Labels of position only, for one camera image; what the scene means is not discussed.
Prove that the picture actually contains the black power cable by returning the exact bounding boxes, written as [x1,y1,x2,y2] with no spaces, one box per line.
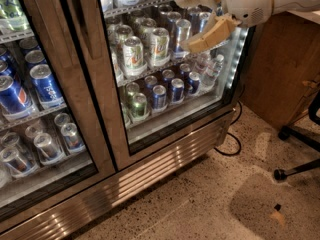
[213,87,244,157]

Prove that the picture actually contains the fridge glass door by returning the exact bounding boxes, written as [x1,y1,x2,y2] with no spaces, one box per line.
[58,0,273,172]
[0,0,115,237]

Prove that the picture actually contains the left blue pepsi can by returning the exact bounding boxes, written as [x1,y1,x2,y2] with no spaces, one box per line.
[0,75,36,122]

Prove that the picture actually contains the silver blue energy can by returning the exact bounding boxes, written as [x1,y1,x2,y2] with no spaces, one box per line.
[171,19,191,59]

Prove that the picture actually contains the front 7up can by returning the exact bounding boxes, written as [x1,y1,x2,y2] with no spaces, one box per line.
[123,36,147,77]

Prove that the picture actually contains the green can lower shelf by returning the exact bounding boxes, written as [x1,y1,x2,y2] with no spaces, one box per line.
[130,93,149,122]

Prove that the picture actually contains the blue can lower shelf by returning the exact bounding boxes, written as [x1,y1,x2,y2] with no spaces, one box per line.
[152,85,167,112]

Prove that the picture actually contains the front blue pepsi can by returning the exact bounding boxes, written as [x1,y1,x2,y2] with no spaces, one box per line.
[29,64,64,109]

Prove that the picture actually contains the blue pepsi can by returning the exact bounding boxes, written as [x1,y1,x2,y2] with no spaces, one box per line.
[0,75,36,122]
[29,64,64,109]

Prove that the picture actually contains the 7up can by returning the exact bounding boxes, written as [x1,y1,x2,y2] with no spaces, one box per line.
[149,28,170,67]
[123,36,147,77]

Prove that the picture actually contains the clear water bottle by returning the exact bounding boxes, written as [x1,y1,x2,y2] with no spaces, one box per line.
[201,54,224,90]

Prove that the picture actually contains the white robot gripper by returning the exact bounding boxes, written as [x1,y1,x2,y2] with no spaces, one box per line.
[175,0,274,53]

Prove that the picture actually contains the black office chair base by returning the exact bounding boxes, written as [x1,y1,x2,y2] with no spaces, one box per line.
[273,90,320,182]

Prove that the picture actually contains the silver can bottom left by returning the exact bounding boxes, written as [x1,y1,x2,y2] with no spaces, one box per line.
[33,133,65,165]

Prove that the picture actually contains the stainless fridge base grille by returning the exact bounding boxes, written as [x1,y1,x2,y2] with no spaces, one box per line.
[0,111,234,240]

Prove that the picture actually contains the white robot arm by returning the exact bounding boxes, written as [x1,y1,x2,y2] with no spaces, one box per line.
[175,0,320,53]

